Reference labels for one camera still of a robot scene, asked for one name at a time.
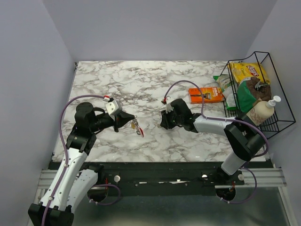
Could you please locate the brown crumpled bag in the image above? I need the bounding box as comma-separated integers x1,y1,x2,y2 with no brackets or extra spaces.
249,77,271,101

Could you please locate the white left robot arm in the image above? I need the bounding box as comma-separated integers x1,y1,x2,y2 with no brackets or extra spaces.
28,100,135,226

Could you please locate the orange razor box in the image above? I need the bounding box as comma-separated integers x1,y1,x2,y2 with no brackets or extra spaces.
189,87,224,104

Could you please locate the red handled steel key organizer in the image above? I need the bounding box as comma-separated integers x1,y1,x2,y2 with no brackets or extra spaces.
131,119,144,137

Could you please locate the white green snack bag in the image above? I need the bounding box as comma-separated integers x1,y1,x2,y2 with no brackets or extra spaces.
213,75,237,111

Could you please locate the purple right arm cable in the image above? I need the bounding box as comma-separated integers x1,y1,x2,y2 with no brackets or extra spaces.
164,80,269,204

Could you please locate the yellow chips bag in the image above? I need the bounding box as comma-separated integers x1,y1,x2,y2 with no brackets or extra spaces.
228,62,270,84

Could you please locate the cream lotion pump bottle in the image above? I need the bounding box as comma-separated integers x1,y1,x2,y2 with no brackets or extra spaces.
246,96,281,126

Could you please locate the black wire rack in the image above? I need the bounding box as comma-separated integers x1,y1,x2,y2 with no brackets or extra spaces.
221,51,296,138

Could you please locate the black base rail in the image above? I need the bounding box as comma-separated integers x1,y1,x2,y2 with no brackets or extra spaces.
77,161,245,197

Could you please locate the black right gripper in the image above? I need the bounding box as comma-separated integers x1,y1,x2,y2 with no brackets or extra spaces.
159,107,183,130

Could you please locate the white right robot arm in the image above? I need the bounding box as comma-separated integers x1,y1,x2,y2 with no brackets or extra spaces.
160,98,267,185

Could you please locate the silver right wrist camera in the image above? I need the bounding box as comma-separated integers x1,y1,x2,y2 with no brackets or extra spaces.
162,96,173,113

